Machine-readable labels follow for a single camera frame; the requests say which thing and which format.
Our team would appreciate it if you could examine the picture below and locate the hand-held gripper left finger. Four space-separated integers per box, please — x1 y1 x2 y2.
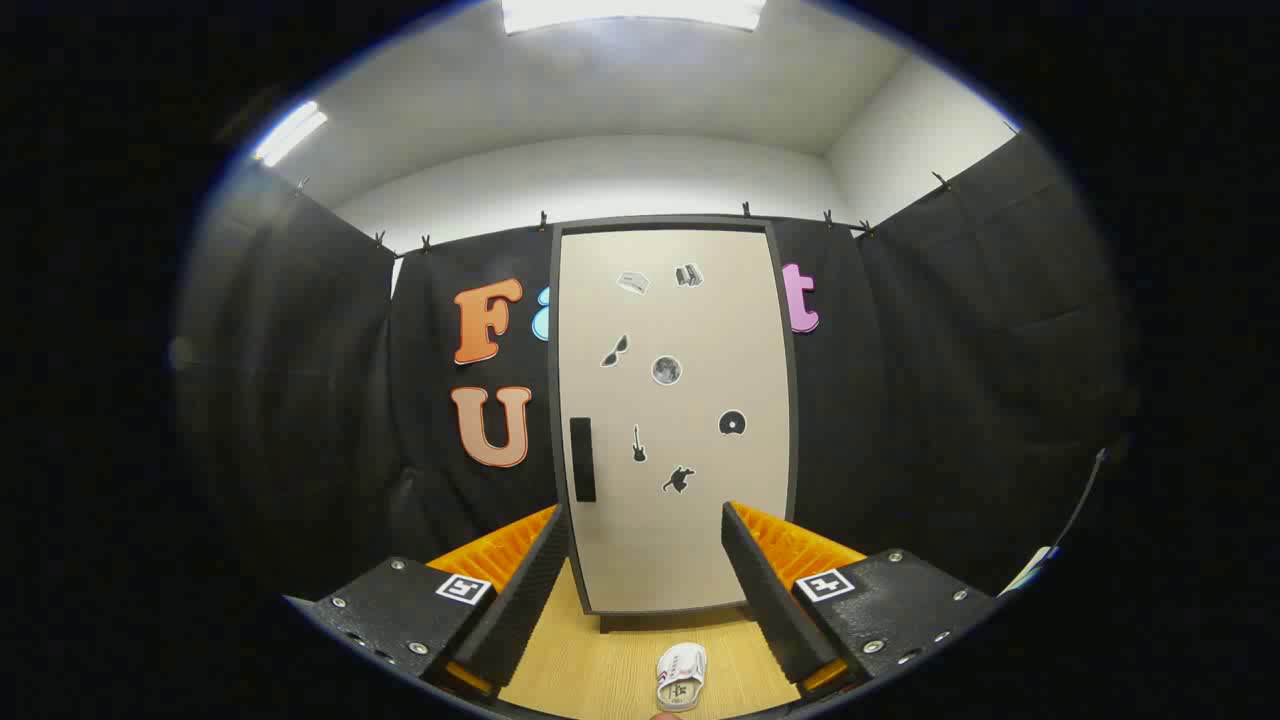
283 503 571 701

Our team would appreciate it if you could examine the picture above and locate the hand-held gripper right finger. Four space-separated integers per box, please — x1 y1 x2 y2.
720 500 1001 701

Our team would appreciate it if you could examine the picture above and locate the white shoe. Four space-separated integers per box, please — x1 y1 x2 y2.
655 642 708 713

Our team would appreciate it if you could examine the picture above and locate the black door handle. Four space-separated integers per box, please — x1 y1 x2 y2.
569 417 598 503

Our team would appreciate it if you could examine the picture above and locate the dark grey shoe cabinet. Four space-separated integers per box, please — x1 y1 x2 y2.
547 215 799 633

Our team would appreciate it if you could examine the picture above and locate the black backdrop cloth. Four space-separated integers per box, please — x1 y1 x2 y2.
175 130 1136 601

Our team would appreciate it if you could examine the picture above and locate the narrow ceiling light strip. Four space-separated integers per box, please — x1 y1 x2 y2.
252 100 329 168

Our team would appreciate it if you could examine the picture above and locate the large ceiling light panel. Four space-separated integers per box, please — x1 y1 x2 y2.
500 0 769 36

